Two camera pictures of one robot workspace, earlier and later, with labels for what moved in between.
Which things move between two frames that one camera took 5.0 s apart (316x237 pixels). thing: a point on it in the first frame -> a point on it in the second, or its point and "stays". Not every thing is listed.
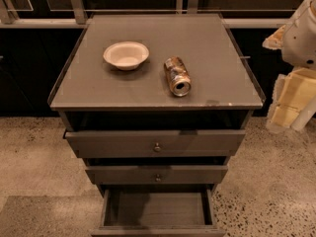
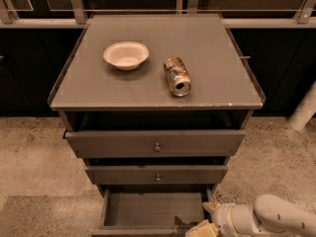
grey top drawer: (149, 143) stays
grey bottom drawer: (158, 211) stays
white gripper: (301, 44) -> (222, 218)
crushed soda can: (179, 76) stays
